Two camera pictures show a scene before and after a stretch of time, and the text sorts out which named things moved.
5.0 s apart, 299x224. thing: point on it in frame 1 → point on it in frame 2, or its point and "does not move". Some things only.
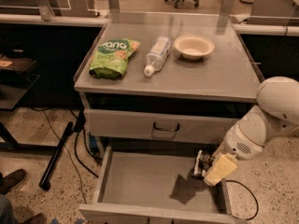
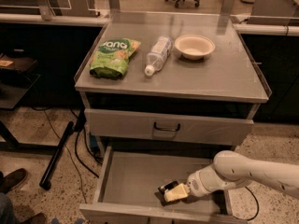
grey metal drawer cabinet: [157, 88] does not move
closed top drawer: [159, 126] does not move
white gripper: [239, 143] → [197, 184]
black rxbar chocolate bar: [203, 162] → [167, 186]
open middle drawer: [155, 186] does not move
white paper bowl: [193, 47] does not move
